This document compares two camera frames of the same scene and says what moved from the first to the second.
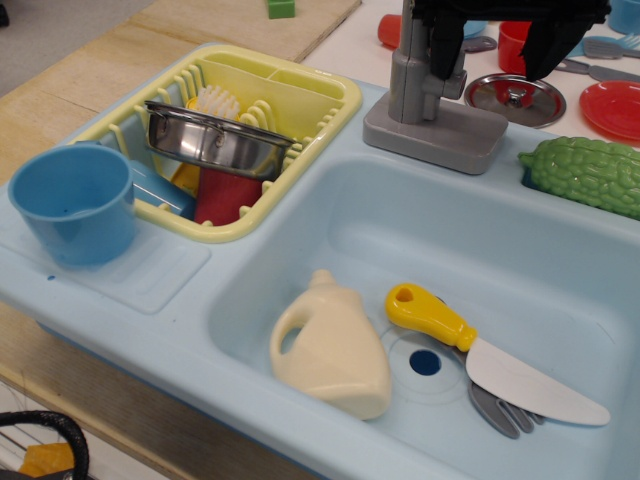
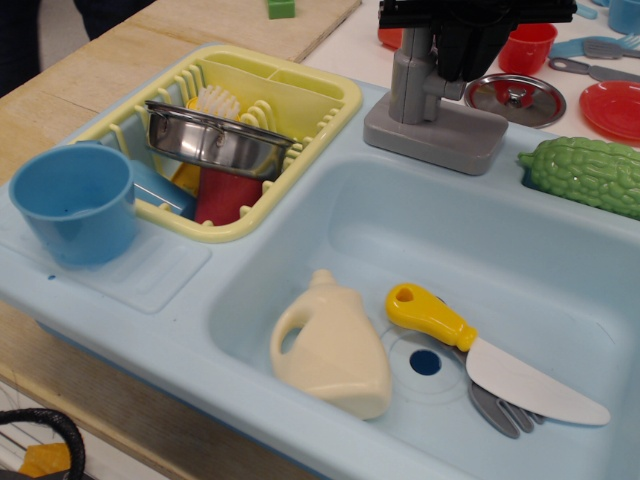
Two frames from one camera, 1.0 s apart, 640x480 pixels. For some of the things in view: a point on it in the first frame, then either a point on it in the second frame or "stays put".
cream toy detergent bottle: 339,357 stays put
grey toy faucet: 415,123 stays put
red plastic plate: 612,108 stays put
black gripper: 555,28 -> 471,33
